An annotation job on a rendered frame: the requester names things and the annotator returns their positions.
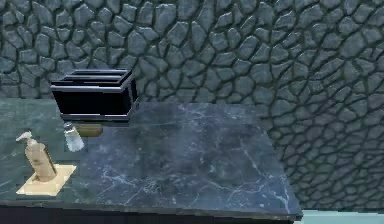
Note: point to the beige square tray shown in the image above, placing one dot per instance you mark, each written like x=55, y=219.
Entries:
x=50, y=182

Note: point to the white salt shaker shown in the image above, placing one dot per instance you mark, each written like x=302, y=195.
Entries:
x=73, y=139

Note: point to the brown oval object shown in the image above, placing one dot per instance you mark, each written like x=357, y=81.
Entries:
x=89, y=130

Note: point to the black toaster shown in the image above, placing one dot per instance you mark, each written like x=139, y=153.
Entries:
x=93, y=96

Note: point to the dark marble kitchen counter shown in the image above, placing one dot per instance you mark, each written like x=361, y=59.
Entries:
x=186, y=160

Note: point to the beige soap dispenser bottle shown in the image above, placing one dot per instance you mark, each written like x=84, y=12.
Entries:
x=39, y=159

